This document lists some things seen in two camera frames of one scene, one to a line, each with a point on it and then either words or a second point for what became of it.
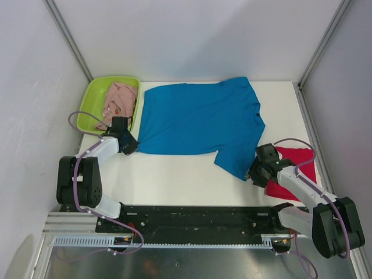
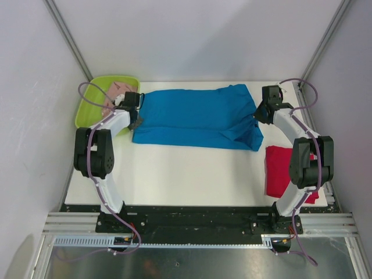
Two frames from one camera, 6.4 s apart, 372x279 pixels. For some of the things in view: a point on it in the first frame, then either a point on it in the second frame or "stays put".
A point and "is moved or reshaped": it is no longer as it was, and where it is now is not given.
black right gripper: x=251 y=172 → x=258 y=116
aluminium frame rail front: x=67 y=223 stays put
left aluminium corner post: x=56 y=14 stays put
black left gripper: x=133 y=145 → x=133 y=126
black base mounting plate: x=192 y=223 stays put
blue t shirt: x=220 y=118 is moved or reshaped
